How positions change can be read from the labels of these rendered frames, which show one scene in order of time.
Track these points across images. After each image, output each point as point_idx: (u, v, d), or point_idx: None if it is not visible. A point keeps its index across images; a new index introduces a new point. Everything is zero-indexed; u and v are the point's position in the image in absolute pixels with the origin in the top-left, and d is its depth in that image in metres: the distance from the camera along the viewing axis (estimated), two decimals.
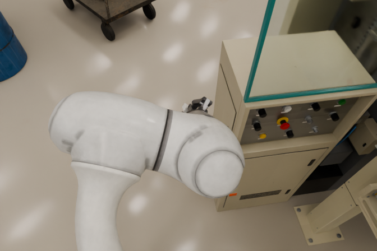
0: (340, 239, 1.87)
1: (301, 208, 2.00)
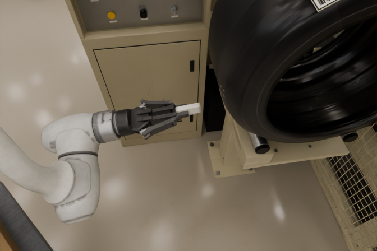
0: (251, 172, 1.70)
1: (215, 143, 1.83)
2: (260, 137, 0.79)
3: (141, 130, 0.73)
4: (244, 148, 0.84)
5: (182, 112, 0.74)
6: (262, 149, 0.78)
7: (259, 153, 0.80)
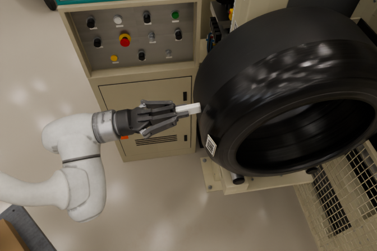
0: None
1: (207, 158, 2.01)
2: (232, 172, 0.97)
3: (141, 130, 0.73)
4: (224, 179, 1.01)
5: (182, 112, 0.74)
6: (236, 182, 0.96)
7: (239, 184, 0.98)
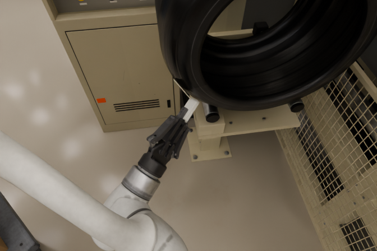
0: (228, 156, 1.75)
1: (193, 129, 1.88)
2: (207, 107, 0.84)
3: (151, 144, 0.70)
4: (197, 118, 0.88)
5: (181, 112, 0.75)
6: (210, 117, 0.83)
7: (211, 121, 0.85)
